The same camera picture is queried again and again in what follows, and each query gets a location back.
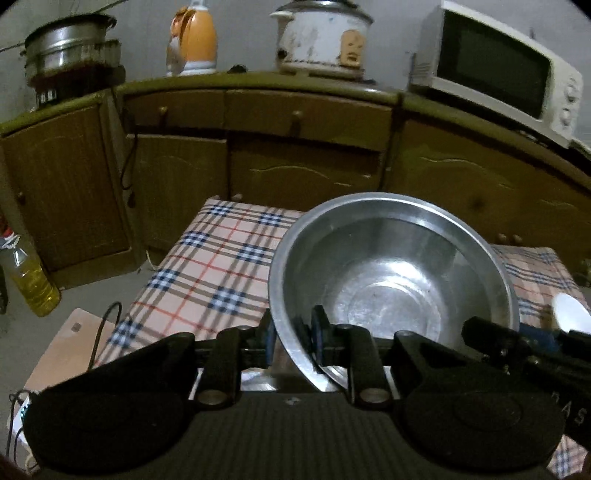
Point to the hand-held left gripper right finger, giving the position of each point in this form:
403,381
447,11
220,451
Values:
319,334

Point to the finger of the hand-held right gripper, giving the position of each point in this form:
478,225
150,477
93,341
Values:
575,342
535,339

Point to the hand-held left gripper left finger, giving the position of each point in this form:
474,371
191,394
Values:
270,344

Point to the small white bowl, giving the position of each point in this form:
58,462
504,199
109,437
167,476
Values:
572,311

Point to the steel bowl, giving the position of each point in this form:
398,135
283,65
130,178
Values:
392,258

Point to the plaid tablecloth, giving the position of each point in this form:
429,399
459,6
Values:
207,277

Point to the wooden kitchen cabinet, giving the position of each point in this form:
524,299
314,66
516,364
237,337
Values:
300,161

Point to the cardboard box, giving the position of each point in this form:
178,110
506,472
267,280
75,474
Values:
64,341

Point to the cooking oil bottle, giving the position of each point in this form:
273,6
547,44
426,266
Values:
34,286

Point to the white power strip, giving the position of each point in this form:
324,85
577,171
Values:
18,429

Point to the white microwave oven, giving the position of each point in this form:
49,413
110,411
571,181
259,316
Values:
489,69

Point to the white rice cooker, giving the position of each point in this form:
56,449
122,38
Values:
318,41

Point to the orange electric kettle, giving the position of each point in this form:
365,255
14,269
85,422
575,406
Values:
194,37

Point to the black induction cooker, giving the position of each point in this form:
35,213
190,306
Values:
51,94

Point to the steel steamer pot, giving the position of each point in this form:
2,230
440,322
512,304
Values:
64,46

